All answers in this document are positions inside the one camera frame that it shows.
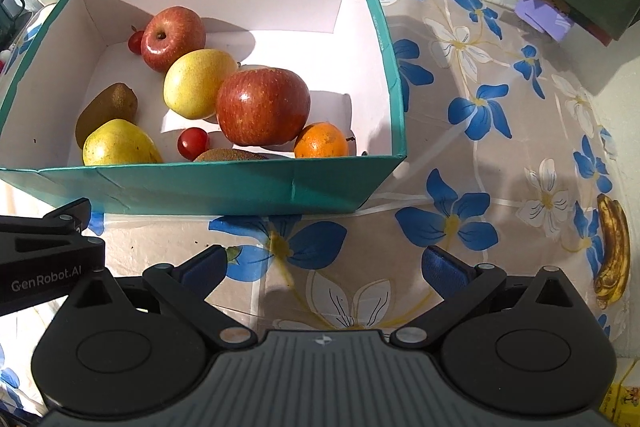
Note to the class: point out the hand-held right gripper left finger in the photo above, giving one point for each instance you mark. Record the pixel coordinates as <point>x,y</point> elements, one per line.
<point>202,269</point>

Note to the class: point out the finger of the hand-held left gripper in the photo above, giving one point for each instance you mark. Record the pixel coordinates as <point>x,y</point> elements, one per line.
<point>60,227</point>

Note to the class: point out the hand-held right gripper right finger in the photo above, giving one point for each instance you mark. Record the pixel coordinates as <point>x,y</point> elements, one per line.
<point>441,271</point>

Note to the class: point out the teal cardboard box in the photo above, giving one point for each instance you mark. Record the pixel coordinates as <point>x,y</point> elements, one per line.
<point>225,189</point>

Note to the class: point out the yellow pear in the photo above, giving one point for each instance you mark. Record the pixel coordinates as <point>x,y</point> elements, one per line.
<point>197,82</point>
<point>117,144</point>

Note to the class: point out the brown kiwi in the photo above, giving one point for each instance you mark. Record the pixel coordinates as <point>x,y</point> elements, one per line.
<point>107,104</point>
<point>227,155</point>

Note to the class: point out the red cherry tomato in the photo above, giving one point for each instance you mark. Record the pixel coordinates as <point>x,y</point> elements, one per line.
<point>135,43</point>
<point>193,143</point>

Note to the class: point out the large red apple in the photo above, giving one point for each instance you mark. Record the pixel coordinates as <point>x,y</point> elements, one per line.
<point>260,107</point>

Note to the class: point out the orange tangerine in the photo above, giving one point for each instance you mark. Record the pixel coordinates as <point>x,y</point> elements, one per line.
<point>320,142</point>

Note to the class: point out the small red apple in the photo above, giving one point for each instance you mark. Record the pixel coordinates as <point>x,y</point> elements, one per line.
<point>172,39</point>

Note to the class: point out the blue floral tablecloth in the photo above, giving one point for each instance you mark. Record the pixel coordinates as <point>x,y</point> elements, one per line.
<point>440,147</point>

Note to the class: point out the yellow banana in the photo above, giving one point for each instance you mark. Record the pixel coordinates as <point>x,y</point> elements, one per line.
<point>614,247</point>

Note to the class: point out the dark green mug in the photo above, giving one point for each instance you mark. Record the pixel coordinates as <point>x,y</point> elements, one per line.
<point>10,14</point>

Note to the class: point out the yellow carton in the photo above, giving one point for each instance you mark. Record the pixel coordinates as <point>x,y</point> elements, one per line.
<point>625,394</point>

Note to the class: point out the purple box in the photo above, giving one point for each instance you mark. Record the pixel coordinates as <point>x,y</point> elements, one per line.
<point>545,17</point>

